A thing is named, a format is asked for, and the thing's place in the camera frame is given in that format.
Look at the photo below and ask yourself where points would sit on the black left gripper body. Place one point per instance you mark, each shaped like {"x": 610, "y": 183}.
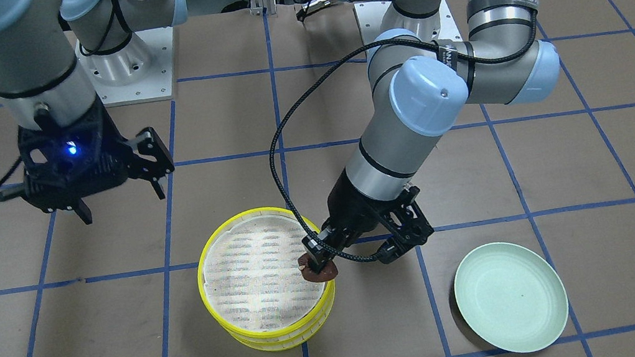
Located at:
{"x": 351, "y": 203}

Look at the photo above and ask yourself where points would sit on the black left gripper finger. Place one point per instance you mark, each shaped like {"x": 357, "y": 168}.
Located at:
{"x": 392, "y": 249}
{"x": 330, "y": 242}

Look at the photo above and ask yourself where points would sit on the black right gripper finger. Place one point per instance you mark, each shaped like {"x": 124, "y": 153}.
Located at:
{"x": 82, "y": 210}
{"x": 151, "y": 160}

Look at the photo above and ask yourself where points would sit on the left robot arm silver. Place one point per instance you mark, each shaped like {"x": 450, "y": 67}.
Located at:
{"x": 419, "y": 85}

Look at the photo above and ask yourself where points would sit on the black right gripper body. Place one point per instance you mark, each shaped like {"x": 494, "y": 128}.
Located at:
{"x": 108, "y": 136}

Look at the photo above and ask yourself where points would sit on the yellow steamer basket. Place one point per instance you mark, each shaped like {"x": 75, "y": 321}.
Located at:
{"x": 249, "y": 274}
{"x": 289, "y": 337}

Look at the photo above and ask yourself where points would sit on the light green plate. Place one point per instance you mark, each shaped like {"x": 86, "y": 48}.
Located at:
{"x": 511, "y": 297}

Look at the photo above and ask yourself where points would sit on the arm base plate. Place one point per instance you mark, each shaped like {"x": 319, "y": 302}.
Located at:
{"x": 376, "y": 17}
{"x": 152, "y": 80}

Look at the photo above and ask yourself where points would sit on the brown bun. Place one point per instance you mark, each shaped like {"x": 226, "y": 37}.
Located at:
{"x": 327, "y": 273}

